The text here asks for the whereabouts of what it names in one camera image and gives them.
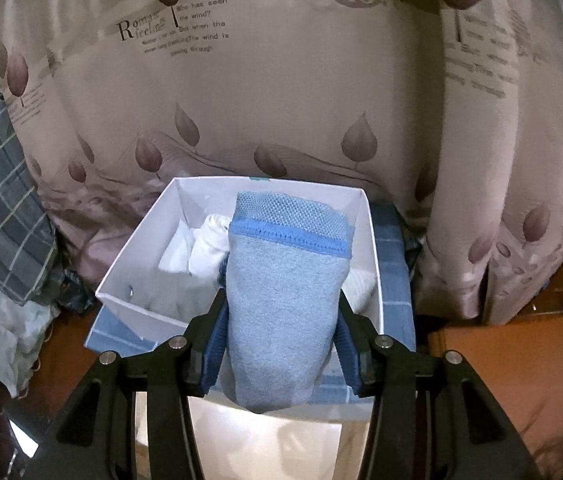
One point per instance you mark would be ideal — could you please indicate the white cardboard box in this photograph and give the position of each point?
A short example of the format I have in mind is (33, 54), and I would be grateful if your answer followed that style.
(131, 295)

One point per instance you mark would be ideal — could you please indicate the white nightstand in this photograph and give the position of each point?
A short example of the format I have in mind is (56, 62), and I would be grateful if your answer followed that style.
(261, 440)

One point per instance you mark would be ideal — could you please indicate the leaf printed curtain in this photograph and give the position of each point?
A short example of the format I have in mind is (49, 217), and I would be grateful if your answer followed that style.
(261, 85)

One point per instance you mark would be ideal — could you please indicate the light blue underwear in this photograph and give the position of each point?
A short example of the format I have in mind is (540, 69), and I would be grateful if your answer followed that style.
(281, 310)

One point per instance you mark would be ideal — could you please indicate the blue checked cloth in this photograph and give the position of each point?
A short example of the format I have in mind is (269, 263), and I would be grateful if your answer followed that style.
(391, 260)

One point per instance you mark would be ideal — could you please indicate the blue snack packet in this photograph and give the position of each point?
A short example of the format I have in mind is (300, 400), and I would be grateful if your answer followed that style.
(74, 290)

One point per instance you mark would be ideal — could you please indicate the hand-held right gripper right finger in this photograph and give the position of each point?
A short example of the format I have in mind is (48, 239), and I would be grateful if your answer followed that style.
(349, 350)

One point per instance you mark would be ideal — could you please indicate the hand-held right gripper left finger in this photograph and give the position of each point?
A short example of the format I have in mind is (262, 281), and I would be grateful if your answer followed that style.
(214, 340)

